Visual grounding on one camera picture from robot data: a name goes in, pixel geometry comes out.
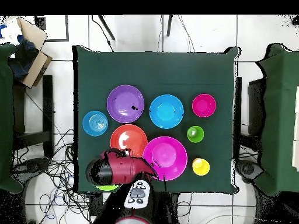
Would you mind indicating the yellow cup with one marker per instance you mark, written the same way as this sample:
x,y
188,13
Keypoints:
x,y
201,167

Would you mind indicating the purple bowl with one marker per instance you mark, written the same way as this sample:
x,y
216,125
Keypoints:
x,y
121,100

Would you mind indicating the small pink bowl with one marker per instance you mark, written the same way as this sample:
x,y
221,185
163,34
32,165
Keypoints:
x,y
204,105

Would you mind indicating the green cloth side table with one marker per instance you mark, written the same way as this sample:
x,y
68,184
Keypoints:
x,y
280,116
5,116

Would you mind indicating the black chair frame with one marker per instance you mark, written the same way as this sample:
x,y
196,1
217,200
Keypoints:
x,y
238,105
48,105

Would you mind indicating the orange bowl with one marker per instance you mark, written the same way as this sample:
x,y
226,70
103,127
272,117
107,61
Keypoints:
x,y
137,140

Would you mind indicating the dark green tablecloth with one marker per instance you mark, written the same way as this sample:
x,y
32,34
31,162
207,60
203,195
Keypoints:
x,y
151,70

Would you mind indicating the green bowl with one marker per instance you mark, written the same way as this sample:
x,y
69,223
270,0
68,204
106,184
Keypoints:
x,y
107,187

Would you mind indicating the black tripod leg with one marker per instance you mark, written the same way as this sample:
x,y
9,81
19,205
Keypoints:
x,y
169,25
106,27

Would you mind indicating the cardboard box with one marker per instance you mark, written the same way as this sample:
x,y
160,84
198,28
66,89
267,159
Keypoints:
x,y
32,32

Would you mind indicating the large blue bowl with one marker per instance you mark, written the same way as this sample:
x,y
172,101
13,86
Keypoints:
x,y
166,112

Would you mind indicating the small translucent blue bowl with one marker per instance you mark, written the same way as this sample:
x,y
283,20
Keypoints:
x,y
95,123

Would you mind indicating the green cup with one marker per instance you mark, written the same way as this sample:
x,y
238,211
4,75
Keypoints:
x,y
198,137

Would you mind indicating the large pink bowl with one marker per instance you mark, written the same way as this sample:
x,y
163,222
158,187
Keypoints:
x,y
172,158

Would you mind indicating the dark blue bag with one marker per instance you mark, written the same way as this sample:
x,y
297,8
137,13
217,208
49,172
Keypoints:
x,y
23,60

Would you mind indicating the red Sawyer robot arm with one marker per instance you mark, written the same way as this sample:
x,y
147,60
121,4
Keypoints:
x,y
126,168

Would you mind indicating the grey pedestal foot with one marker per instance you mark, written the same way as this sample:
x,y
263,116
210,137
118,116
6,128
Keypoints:
x,y
248,169
32,164

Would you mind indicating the black square frame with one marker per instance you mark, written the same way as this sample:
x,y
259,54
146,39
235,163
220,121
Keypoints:
x,y
67,28

